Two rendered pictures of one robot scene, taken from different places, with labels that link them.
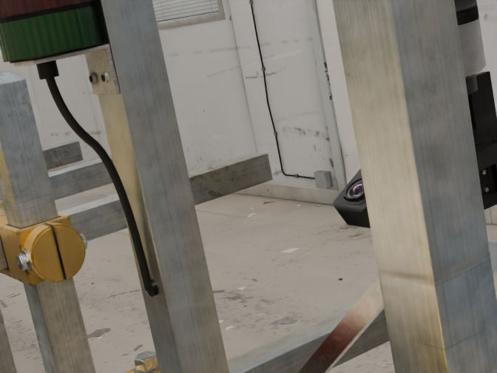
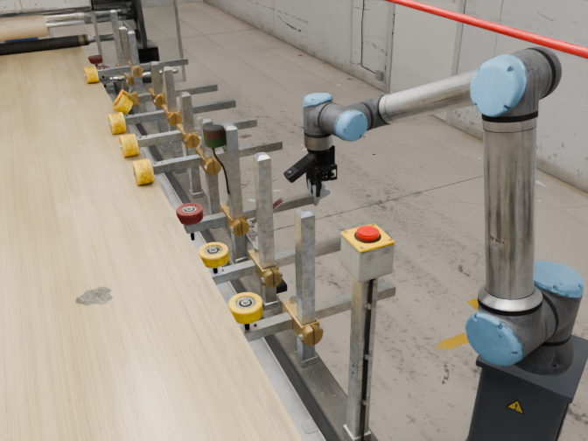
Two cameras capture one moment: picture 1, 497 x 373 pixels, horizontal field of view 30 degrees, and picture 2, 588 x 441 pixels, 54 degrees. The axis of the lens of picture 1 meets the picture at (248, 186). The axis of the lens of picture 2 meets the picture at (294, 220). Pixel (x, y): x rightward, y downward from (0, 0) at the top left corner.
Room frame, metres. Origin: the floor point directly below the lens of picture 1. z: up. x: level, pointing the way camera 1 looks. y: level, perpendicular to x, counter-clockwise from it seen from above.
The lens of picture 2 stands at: (-0.92, -0.34, 1.76)
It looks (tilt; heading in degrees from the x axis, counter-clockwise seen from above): 30 degrees down; 8
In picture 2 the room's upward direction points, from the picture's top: 1 degrees counter-clockwise
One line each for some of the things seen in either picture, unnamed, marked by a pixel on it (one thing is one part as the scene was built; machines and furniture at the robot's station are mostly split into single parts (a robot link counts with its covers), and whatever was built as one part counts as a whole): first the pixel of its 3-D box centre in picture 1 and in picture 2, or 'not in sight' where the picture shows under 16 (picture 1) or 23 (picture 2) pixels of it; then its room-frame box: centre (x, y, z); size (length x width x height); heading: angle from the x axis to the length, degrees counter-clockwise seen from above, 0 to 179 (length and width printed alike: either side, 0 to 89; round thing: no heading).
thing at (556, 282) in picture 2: not in sight; (547, 299); (0.38, -0.83, 0.79); 0.17 x 0.15 x 0.18; 136
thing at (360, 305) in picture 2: not in sight; (361, 360); (-0.05, -0.35, 0.93); 0.05 x 0.05 x 0.45; 32
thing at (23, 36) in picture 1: (49, 33); (214, 140); (0.57, 0.10, 1.13); 0.06 x 0.06 x 0.02
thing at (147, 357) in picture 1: (146, 362); not in sight; (0.66, 0.10, 0.88); 0.02 x 0.02 x 0.01
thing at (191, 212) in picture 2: not in sight; (191, 223); (0.56, 0.20, 0.85); 0.08 x 0.08 x 0.11
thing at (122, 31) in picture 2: not in sight; (129, 71); (2.08, 0.99, 0.87); 0.04 x 0.04 x 0.48; 32
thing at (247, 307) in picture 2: not in sight; (247, 319); (0.13, -0.07, 0.85); 0.08 x 0.08 x 0.11
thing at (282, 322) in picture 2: not in sight; (320, 311); (0.24, -0.23, 0.81); 0.44 x 0.03 x 0.04; 122
